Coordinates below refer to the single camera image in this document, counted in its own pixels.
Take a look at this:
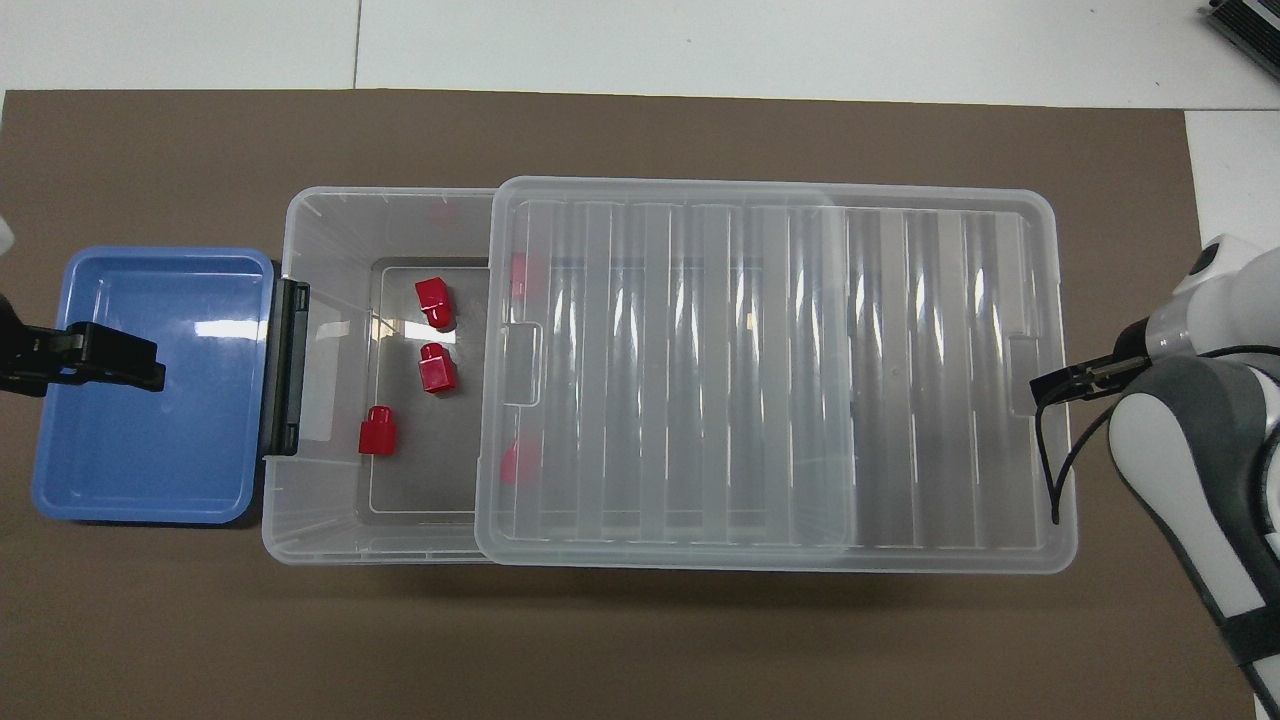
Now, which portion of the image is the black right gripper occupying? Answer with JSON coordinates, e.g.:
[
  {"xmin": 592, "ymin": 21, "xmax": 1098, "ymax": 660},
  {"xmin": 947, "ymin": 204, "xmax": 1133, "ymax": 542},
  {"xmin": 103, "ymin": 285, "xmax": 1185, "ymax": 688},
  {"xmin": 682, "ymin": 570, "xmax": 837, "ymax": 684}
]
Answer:
[{"xmin": 1029, "ymin": 320, "xmax": 1154, "ymax": 407}]

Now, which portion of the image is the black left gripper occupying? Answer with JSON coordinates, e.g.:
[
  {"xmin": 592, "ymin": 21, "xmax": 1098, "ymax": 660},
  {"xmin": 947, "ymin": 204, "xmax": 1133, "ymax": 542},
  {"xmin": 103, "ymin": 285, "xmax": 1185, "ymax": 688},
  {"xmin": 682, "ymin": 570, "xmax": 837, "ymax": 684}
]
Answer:
[{"xmin": 0, "ymin": 293, "xmax": 168, "ymax": 397}]

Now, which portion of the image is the clear ribbed plastic lid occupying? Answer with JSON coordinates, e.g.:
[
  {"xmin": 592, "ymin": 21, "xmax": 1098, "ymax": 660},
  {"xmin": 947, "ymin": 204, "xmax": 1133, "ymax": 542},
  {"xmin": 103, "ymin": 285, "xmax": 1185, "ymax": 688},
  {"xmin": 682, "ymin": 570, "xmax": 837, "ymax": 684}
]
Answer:
[{"xmin": 474, "ymin": 176, "xmax": 1083, "ymax": 575}]

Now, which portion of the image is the blue plastic tray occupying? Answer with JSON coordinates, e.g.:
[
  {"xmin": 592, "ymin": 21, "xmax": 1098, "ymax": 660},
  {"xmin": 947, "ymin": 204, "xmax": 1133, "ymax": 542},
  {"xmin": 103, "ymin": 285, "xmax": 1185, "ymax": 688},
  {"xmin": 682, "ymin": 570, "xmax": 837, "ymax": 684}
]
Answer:
[{"xmin": 30, "ymin": 246, "xmax": 276, "ymax": 526}]

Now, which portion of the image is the clear plastic storage box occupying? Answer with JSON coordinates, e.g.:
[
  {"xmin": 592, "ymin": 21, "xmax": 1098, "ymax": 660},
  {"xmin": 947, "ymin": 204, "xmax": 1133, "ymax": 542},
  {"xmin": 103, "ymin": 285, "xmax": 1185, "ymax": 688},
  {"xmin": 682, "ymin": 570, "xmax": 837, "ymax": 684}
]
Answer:
[{"xmin": 262, "ymin": 185, "xmax": 859, "ymax": 566}]

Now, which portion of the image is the dark finned device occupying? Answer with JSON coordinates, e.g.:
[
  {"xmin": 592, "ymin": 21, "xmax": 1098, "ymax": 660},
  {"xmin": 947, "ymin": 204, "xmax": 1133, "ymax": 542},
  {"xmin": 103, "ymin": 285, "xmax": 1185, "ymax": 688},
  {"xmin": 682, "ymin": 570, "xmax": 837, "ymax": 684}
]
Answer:
[{"xmin": 1198, "ymin": 0, "xmax": 1280, "ymax": 86}]

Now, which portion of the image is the brown table mat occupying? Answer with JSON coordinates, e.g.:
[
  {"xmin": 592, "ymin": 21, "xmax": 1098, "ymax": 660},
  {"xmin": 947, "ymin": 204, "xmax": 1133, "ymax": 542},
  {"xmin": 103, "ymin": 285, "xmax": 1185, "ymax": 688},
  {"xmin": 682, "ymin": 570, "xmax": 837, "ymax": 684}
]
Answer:
[{"xmin": 0, "ymin": 88, "xmax": 1256, "ymax": 720}]

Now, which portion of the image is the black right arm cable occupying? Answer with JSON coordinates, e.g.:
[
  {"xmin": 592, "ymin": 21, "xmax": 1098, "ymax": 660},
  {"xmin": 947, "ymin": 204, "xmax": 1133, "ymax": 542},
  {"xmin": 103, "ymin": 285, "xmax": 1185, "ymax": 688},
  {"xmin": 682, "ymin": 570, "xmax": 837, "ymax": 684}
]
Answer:
[{"xmin": 1035, "ymin": 345, "xmax": 1280, "ymax": 526}]

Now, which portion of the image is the black box latch handle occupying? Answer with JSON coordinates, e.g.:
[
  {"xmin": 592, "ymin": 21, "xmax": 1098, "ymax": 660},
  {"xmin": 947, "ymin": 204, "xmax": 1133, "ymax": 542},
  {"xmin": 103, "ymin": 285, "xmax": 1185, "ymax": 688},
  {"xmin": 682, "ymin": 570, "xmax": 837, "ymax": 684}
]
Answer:
[{"xmin": 262, "ymin": 278, "xmax": 311, "ymax": 458}]

